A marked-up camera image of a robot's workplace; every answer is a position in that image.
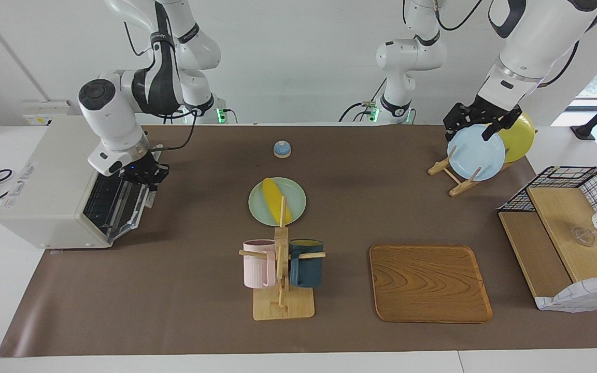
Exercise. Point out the light blue plate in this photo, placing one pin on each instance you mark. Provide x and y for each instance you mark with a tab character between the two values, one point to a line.
477	155

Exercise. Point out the white power strip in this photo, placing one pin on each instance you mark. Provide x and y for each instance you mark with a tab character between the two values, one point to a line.
44	111

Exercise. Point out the wooden plate rack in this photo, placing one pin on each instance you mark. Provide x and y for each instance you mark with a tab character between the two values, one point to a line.
459	189

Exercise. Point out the wooden mug tree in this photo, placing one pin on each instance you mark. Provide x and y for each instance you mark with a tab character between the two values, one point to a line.
282	305

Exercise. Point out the wooden serving tray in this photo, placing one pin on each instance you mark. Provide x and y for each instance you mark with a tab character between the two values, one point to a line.
428	282

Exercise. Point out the brown table mat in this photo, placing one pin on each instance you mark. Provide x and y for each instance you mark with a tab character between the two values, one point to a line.
174	290

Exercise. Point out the yellow corn cob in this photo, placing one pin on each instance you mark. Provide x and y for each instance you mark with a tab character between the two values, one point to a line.
276	199

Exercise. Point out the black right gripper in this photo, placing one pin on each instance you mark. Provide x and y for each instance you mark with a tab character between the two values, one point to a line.
140	170

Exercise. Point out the yellow plate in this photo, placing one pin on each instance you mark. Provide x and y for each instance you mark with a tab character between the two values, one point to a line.
519	140

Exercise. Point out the white checkered cloth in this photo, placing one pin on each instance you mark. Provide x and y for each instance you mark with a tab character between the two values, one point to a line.
583	295

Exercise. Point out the wooden two-tier shelf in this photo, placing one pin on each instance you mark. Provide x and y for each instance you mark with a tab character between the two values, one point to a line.
563	228

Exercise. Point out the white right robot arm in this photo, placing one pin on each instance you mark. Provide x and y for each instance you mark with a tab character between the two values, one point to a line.
112	114

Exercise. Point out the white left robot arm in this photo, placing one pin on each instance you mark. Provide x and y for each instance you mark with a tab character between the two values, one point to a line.
537	36

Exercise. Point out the pale green plate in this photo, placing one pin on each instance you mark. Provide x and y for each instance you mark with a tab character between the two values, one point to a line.
296	202

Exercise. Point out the white toaster oven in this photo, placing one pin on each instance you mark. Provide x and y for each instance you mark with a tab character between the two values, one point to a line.
50	191

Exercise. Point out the pink mug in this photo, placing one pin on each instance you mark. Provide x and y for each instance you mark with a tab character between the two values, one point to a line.
257	267

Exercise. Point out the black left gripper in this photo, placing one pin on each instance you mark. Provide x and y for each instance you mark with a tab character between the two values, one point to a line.
487	111

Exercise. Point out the blue call bell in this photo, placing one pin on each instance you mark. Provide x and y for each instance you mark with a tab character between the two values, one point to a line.
282	150

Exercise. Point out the small clear glass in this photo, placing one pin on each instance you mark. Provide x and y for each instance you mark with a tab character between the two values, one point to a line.
584	235

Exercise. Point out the dark blue mug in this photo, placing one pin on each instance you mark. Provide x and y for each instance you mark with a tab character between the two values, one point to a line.
306	267

